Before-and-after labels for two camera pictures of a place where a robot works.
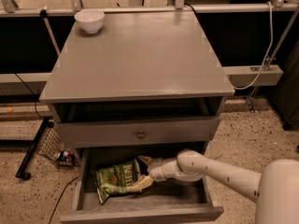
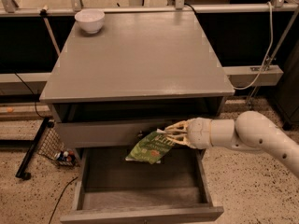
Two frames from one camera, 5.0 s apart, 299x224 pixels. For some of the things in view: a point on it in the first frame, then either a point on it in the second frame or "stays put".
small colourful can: (66, 156) stays put
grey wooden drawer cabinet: (126, 84) stays put
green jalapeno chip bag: (116, 179) → (152, 147)
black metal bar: (21, 174) stays put
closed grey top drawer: (138, 132) stays put
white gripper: (156, 170) → (199, 133)
